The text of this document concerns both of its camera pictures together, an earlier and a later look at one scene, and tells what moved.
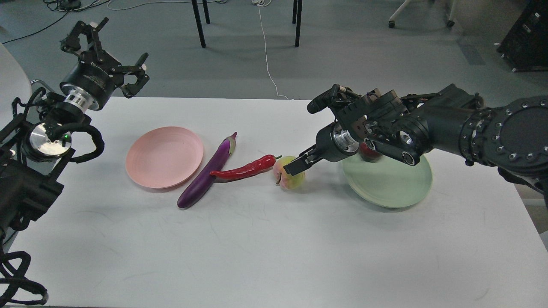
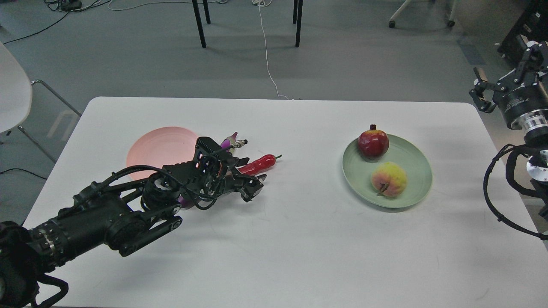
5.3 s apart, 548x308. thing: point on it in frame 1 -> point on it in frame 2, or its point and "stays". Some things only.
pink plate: [165, 157] stays
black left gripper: [88, 81] -> [210, 175]
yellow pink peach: [287, 182] -> [388, 179]
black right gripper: [334, 143] -> [528, 94]
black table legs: [205, 5] stays
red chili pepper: [257, 165] stays
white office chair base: [391, 22] stays
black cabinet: [525, 47] stays
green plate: [388, 182] stays
